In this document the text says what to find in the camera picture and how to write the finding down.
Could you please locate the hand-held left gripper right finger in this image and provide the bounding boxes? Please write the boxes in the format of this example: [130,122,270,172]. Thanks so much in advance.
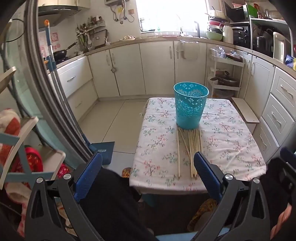
[192,152,271,241]

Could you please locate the green bowl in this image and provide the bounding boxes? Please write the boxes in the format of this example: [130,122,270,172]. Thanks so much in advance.
[205,31,223,41]

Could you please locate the white stove-side drawer cabinet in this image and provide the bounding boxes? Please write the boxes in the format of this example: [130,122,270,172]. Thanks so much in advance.
[47,56,99,121]

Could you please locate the black toaster oven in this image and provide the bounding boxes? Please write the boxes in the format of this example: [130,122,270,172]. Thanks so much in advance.
[232,25,251,48]

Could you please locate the red white plush toy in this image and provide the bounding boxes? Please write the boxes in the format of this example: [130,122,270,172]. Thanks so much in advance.
[0,108,44,174]

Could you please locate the blue food package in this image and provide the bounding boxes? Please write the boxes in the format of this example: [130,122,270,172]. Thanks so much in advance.
[284,55,296,70]

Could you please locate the range hood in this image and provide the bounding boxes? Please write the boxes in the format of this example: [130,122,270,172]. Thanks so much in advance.
[38,6,90,28]

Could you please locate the white water heater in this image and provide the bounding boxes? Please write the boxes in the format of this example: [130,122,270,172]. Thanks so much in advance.
[104,0,136,25]

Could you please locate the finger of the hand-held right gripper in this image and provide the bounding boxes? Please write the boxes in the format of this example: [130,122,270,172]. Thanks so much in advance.
[279,147,296,193]

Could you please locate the white folding chair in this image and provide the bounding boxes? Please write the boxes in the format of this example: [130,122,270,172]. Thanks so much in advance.
[0,66,66,190]

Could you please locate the person's leg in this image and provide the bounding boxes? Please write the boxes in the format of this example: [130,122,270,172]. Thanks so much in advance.
[260,158,292,204]
[80,168,160,241]

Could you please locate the blue chair seat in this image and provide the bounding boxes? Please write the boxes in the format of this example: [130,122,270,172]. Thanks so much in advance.
[155,233,197,241]

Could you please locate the kitchen window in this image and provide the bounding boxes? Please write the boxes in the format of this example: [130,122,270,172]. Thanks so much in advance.
[135,0,210,33]

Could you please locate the sliding door frame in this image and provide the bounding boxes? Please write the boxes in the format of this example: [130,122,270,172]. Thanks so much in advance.
[14,0,93,163]

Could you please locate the person's right leg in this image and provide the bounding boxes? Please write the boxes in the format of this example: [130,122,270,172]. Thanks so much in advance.
[260,158,292,204]

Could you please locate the white countertop shelf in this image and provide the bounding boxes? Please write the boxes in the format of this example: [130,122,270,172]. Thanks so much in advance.
[223,5,294,58]

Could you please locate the green box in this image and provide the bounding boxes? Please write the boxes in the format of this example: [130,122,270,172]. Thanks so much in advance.
[246,4,258,18]

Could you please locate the person's left leg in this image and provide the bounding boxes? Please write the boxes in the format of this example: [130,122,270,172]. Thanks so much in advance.
[80,168,160,241]

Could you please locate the white thermos jug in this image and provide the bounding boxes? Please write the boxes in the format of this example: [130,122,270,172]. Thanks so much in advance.
[220,23,234,44]

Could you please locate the blue mop with orange cap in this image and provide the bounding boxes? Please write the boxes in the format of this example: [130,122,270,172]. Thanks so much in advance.
[44,20,70,102]

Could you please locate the red wall stickers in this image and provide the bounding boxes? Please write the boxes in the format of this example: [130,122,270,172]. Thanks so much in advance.
[39,32,61,56]

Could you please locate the small white stool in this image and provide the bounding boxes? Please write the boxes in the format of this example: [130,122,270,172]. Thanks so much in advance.
[231,97,260,135]

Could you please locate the black wok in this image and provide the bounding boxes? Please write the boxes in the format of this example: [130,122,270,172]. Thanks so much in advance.
[53,42,78,61]

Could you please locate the beige countertop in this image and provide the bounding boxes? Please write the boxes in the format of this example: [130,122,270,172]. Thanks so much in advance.
[55,36,296,75]

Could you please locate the white rolling rack cart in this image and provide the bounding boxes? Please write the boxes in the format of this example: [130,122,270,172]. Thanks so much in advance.
[206,47,245,98]

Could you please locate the wall utensil rack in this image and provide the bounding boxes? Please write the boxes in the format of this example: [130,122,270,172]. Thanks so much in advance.
[75,15,108,52]

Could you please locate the white base cabinets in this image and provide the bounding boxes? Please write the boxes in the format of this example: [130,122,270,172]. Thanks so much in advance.
[87,38,207,98]

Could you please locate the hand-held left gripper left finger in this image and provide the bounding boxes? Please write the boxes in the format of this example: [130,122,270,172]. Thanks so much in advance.
[24,152,104,241]

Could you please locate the teal plastic basket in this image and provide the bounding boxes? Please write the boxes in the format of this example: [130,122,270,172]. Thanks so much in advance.
[173,82,209,130]

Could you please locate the white hanging bag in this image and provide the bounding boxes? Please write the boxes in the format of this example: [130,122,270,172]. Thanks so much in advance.
[178,40,200,61]

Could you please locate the person's right forearm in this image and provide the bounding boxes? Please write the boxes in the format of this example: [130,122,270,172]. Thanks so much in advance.
[270,204,293,237]

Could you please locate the dark frying pan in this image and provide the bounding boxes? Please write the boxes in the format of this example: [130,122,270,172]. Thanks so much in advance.
[210,71,240,87]

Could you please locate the chrome faucet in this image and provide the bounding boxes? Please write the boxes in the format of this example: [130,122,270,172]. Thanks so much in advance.
[177,15,185,37]

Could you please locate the white electric kettle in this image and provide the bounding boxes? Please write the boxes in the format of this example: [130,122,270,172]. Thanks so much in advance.
[273,31,292,63]

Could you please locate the bundle of bamboo chopsticks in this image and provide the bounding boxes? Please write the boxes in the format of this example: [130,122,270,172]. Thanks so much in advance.
[177,128,202,179]

